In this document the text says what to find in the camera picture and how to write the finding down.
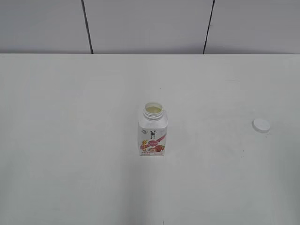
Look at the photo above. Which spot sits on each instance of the white square yogurt drink bottle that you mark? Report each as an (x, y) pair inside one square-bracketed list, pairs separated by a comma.
[(152, 130)]

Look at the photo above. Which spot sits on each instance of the white ribbed screw cap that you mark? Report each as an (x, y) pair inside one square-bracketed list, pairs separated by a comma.
[(261, 125)]

